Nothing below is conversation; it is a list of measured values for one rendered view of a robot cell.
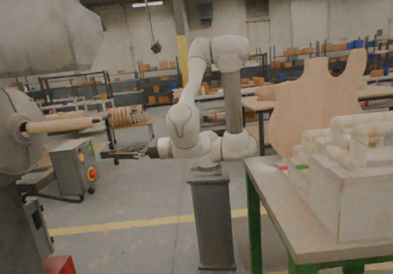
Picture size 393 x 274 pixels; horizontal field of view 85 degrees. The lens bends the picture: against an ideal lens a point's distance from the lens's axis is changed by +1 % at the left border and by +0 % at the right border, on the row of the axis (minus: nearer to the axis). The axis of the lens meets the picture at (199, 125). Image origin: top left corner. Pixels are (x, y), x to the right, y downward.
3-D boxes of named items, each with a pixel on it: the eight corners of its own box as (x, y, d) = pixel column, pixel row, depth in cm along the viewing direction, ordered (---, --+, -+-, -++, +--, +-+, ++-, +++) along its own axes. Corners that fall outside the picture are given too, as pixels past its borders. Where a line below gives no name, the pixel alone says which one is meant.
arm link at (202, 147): (175, 141, 95) (169, 126, 84) (209, 138, 95) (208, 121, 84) (175, 164, 89) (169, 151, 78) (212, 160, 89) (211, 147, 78)
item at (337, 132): (332, 160, 55) (334, 125, 53) (325, 155, 58) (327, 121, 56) (345, 158, 55) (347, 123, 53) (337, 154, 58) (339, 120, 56)
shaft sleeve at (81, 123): (34, 121, 63) (38, 132, 64) (26, 126, 60) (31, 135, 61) (95, 115, 63) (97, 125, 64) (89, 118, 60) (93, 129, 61)
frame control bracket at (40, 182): (27, 194, 77) (24, 183, 76) (60, 170, 95) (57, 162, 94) (38, 192, 77) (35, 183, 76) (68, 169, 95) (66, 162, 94)
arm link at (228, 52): (224, 152, 152) (256, 151, 147) (222, 166, 138) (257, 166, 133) (210, 36, 119) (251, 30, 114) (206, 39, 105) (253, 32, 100)
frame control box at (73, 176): (21, 221, 85) (0, 161, 79) (55, 192, 105) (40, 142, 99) (82, 215, 85) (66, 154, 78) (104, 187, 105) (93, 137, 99)
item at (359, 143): (354, 174, 47) (358, 133, 45) (345, 168, 50) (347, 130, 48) (369, 173, 47) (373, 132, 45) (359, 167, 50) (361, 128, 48)
